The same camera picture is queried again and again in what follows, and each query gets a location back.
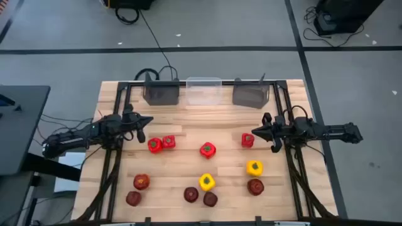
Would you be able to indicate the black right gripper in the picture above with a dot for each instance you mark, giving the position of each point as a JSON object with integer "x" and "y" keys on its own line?
{"x": 279, "y": 130}

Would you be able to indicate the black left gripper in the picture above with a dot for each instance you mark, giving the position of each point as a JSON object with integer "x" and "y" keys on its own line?
{"x": 130, "y": 120}

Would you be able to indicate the red bell pepper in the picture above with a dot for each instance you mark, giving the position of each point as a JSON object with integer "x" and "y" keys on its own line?
{"x": 169, "y": 142}
{"x": 154, "y": 145}
{"x": 207, "y": 150}
{"x": 247, "y": 140}

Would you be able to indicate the yellow bell pepper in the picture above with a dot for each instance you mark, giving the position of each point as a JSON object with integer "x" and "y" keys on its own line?
{"x": 254, "y": 168}
{"x": 207, "y": 182}

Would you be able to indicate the dark red pepper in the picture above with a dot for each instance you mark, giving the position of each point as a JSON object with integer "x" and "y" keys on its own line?
{"x": 255, "y": 187}

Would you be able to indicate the red and yellow apple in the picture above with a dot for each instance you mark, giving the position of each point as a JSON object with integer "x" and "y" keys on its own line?
{"x": 141, "y": 181}

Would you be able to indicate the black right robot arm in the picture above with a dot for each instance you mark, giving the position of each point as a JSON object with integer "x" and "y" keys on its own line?
{"x": 333, "y": 132}

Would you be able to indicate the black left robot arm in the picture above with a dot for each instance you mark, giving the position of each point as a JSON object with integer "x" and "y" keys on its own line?
{"x": 72, "y": 139}

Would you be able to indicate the dark grey plastic basket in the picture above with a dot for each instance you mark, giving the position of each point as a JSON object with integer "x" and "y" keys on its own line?
{"x": 161, "y": 95}
{"x": 251, "y": 95}

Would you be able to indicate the clear plastic basket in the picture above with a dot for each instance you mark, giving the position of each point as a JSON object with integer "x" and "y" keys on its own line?
{"x": 204, "y": 94}

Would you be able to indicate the white sheet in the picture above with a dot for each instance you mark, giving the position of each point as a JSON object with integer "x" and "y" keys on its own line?
{"x": 69, "y": 163}

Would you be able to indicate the black desk base bar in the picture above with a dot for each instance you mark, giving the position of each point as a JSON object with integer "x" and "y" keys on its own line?
{"x": 53, "y": 166}

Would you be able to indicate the black floor case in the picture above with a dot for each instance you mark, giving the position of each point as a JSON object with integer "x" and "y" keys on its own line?
{"x": 132, "y": 3}

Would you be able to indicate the dark grey desk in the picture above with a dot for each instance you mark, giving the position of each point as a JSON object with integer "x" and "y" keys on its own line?
{"x": 22, "y": 132}

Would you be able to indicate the black equipment box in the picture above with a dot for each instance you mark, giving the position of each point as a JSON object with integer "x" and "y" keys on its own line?
{"x": 342, "y": 15}

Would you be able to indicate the black aluminium table frame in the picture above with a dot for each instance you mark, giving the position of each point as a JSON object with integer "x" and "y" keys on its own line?
{"x": 227, "y": 83}

